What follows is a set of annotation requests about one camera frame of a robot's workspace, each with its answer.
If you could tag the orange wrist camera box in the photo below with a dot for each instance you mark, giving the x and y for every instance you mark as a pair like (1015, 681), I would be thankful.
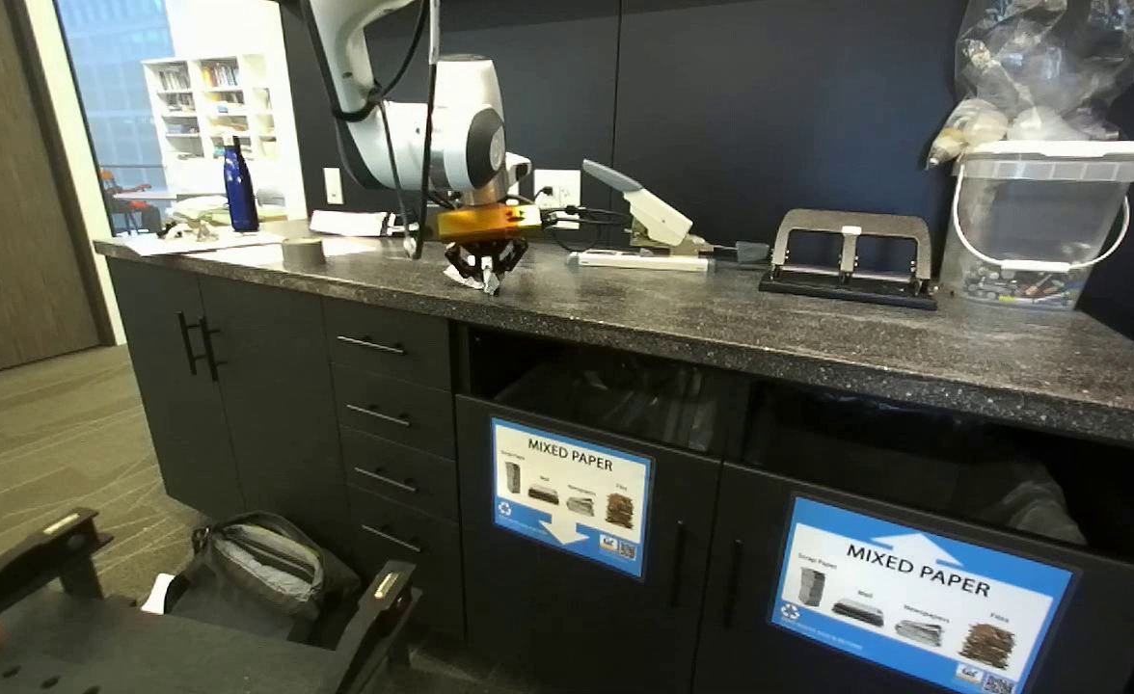
(485, 226)

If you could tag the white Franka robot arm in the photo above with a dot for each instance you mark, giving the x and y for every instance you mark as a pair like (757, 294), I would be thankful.
(453, 121)

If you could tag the brown wooden door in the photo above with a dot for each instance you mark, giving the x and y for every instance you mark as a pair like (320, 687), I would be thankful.
(13, 194)

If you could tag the blue water bottle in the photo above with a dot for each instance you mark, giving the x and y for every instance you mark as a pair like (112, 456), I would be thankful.
(242, 194)

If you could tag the black cabinet door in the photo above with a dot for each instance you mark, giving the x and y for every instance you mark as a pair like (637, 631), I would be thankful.
(270, 409)
(154, 387)

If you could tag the white paper stack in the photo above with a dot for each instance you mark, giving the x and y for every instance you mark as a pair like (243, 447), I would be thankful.
(347, 226)

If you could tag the grey tape roll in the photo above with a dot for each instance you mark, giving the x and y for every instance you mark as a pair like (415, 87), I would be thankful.
(302, 253)

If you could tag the small white paper slip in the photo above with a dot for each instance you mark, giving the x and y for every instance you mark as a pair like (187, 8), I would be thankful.
(154, 595)

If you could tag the white shelving unit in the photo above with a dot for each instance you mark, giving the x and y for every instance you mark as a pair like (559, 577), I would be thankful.
(214, 121)

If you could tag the clear plastic bag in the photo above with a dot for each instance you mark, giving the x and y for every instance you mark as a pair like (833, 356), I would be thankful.
(1056, 62)

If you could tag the small white desk item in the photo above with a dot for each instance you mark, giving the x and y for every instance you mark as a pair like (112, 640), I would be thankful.
(637, 259)

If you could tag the blue label with down arrow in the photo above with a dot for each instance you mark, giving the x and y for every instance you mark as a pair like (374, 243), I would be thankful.
(571, 496)

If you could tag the black and grey backpack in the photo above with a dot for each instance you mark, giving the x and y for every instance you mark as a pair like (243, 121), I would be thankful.
(261, 581)

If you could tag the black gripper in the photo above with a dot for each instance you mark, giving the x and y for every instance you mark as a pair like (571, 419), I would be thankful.
(486, 249)

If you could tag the black bin liner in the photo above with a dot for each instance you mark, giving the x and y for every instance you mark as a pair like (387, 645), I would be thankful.
(620, 397)
(926, 469)

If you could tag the clear plastic bucket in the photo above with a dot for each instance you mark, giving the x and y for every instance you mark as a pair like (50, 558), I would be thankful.
(1044, 216)

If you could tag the flat white paper sheet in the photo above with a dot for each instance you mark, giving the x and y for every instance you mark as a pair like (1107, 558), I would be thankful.
(166, 243)
(338, 253)

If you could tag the small white paper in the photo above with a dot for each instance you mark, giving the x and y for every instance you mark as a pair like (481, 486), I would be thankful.
(469, 284)

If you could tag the large white wall outlet plate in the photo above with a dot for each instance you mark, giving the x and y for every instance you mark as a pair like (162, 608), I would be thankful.
(559, 191)

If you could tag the blue label with up arrow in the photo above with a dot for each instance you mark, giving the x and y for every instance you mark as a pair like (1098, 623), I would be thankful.
(914, 600)

